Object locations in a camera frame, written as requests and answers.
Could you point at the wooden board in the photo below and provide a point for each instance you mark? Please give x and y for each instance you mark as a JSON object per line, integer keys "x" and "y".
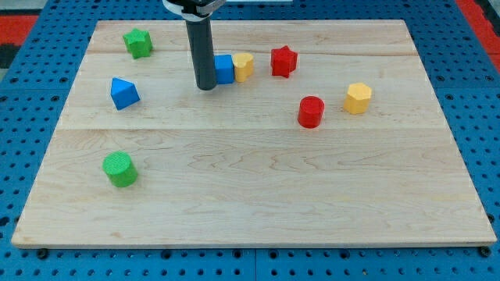
{"x": 233, "y": 168}

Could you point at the red star block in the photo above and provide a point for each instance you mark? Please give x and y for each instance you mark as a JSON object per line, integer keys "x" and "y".
{"x": 283, "y": 61}

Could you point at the green star block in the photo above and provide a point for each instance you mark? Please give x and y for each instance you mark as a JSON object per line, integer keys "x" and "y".
{"x": 138, "y": 43}

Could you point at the red cylinder block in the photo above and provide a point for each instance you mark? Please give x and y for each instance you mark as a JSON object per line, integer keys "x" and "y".
{"x": 310, "y": 111}

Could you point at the blue cube block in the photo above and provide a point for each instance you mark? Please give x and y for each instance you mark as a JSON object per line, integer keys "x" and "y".
{"x": 224, "y": 69}

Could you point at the yellow heart block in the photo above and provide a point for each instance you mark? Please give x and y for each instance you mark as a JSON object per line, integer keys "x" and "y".
{"x": 243, "y": 66}

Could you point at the yellow hexagon block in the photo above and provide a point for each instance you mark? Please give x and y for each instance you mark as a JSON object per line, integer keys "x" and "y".
{"x": 358, "y": 98}

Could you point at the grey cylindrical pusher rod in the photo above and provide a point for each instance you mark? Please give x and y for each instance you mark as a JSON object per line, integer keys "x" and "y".
{"x": 202, "y": 54}

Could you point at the green cylinder block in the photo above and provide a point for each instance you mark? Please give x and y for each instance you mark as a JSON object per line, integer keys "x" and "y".
{"x": 120, "y": 169}

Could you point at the blue triangle block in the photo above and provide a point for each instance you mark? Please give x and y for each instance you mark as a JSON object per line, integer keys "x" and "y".
{"x": 123, "y": 93}

